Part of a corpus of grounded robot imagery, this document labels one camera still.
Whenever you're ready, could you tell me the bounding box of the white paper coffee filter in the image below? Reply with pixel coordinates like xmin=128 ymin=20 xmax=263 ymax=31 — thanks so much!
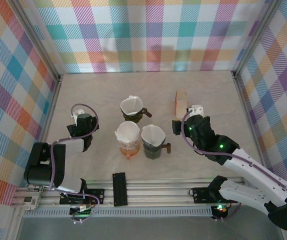
xmin=119 ymin=95 xmax=144 ymax=117
xmin=140 ymin=124 xmax=167 ymax=148
xmin=114 ymin=121 xmax=141 ymax=145

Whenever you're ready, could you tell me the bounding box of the clear glass server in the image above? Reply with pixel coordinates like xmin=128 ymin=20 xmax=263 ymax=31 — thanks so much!
xmin=123 ymin=107 xmax=153 ymax=124

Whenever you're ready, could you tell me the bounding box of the clear coffee dripper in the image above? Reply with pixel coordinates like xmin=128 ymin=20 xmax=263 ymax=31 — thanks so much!
xmin=118 ymin=138 xmax=142 ymax=161

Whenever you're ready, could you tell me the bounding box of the beige paper filter stack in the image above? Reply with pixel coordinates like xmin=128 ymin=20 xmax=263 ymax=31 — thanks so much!
xmin=177 ymin=90 xmax=188 ymax=120

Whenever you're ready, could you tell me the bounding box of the white labelled module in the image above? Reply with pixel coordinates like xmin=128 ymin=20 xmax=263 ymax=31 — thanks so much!
xmin=10 ymin=184 xmax=46 ymax=211

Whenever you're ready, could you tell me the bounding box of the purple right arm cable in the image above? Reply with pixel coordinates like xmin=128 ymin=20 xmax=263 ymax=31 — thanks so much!
xmin=180 ymin=109 xmax=287 ymax=222

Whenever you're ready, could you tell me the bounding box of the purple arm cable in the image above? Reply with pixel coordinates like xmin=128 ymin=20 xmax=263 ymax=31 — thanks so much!
xmin=48 ymin=103 xmax=102 ymax=225
xmin=180 ymin=109 xmax=287 ymax=222

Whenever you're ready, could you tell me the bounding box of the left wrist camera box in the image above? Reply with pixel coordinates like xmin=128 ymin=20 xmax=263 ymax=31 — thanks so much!
xmin=70 ymin=108 xmax=86 ymax=119

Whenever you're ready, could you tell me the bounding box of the aluminium side rail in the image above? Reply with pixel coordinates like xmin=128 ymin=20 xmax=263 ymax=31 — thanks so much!
xmin=7 ymin=74 xmax=64 ymax=240
xmin=230 ymin=72 xmax=287 ymax=240

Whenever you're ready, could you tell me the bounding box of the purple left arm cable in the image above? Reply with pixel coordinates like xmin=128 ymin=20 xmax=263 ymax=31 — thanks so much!
xmin=48 ymin=103 xmax=102 ymax=225

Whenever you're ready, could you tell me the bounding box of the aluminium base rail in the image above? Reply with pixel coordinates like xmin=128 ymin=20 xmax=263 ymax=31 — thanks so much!
xmin=10 ymin=176 xmax=286 ymax=208

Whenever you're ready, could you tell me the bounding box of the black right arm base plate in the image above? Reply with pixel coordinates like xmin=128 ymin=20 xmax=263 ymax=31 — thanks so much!
xmin=192 ymin=186 xmax=240 ymax=204

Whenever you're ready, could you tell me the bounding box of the black bracket bar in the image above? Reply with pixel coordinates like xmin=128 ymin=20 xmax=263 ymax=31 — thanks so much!
xmin=112 ymin=171 xmax=129 ymax=207

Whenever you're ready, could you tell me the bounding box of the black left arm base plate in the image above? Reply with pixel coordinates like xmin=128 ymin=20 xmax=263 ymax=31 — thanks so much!
xmin=59 ymin=187 xmax=106 ymax=206

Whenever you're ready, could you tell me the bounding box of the grey slotted cable duct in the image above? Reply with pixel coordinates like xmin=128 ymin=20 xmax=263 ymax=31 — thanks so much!
xmin=22 ymin=206 xmax=214 ymax=218

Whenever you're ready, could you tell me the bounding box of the aluminium frame post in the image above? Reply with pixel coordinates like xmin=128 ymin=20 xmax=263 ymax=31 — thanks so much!
xmin=10 ymin=0 xmax=65 ymax=85
xmin=230 ymin=0 xmax=281 ymax=78

